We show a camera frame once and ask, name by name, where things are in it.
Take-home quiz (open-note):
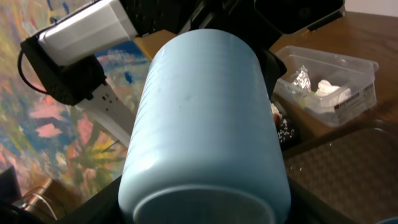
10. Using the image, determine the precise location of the black waste tray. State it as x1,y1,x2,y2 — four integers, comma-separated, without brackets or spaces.
271,98,302,151

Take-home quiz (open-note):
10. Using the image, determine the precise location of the brown serving tray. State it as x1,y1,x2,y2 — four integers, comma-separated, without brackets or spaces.
283,120,397,223

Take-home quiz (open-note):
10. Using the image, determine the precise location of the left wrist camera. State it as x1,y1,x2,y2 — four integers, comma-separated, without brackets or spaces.
37,0,138,67

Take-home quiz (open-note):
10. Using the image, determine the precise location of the aluminium foil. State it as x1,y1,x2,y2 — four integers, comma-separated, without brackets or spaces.
292,65,312,92

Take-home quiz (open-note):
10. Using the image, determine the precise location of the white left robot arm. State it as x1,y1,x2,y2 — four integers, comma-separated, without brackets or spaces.
19,0,345,145

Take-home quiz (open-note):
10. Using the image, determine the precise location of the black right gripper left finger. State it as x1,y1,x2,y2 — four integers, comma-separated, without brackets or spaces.
58,176,124,224

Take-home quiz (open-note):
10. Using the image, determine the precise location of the white rice pile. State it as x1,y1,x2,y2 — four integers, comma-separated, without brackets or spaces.
271,103,297,144

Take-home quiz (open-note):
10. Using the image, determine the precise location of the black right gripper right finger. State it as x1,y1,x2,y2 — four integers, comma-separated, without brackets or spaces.
285,177,356,224

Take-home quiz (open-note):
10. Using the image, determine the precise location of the colourful painting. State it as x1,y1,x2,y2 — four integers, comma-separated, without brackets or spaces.
0,0,153,203

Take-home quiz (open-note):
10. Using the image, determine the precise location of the clear plastic bin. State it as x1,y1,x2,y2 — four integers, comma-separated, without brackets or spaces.
274,45,379,127

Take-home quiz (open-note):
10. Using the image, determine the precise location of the dark blue plate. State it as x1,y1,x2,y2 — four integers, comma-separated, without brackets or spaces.
376,217,398,224

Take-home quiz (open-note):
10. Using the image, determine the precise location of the light blue cup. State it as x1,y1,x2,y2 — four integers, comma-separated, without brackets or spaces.
118,29,291,223

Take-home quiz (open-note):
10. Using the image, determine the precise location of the white napkin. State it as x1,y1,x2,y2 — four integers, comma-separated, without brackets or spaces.
315,80,351,107

